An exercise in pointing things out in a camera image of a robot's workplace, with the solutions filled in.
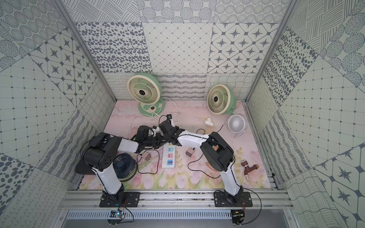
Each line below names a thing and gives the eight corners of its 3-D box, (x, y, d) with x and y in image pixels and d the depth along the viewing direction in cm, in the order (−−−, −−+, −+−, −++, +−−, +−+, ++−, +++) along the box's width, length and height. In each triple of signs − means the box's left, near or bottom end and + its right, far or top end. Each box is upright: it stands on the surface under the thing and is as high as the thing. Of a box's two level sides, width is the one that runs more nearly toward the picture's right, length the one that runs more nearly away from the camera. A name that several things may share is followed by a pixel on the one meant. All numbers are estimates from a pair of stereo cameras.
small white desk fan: (234, 138, 99) (239, 129, 90) (225, 125, 106) (228, 115, 97) (244, 134, 101) (249, 125, 92) (234, 121, 108) (238, 112, 99)
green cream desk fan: (217, 121, 108) (222, 104, 92) (204, 101, 121) (206, 83, 106) (231, 116, 111) (238, 98, 96) (216, 97, 125) (220, 79, 109)
